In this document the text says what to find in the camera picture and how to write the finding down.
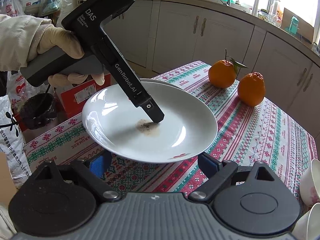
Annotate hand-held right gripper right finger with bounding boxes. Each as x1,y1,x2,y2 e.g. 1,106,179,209
189,152,278,202

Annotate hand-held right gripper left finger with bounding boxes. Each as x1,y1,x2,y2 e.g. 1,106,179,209
30,150,120,202

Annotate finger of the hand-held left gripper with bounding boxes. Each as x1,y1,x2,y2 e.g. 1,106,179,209
144,100,165,123

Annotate white floral plate with stain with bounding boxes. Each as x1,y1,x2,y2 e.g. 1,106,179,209
81,81,218,164

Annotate white pink-flower bowl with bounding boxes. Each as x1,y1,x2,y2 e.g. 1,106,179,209
300,159,320,207
292,202,320,240

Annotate person's left forearm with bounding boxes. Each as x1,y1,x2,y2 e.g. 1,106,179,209
0,14,52,73

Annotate person's left hand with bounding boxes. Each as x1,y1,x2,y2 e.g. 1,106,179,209
37,26,105,87

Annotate patterned tablecloth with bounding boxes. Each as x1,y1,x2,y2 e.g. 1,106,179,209
24,60,318,210

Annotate red cardboard box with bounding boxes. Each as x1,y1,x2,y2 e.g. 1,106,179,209
54,73,112,119

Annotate orange with green leaf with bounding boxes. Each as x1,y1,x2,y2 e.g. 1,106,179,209
208,49,248,89

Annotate black pot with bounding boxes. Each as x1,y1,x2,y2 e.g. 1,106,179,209
19,93,57,130

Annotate bumpy orange without leaf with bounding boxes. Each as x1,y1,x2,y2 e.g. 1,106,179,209
237,72,266,107

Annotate white printed sack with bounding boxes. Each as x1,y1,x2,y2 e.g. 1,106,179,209
0,94,32,188

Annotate white kitchen cabinets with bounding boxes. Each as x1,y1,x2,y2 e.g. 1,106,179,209
104,0,320,120

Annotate red print plastic bag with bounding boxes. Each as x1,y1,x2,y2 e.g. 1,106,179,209
6,70,34,99

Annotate glass mug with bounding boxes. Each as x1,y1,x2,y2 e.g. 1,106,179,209
269,14,282,28

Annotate teal water bottle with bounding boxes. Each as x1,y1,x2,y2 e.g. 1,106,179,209
289,16,300,34

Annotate brown cardboard sheet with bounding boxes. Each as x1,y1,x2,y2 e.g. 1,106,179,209
282,7,314,43

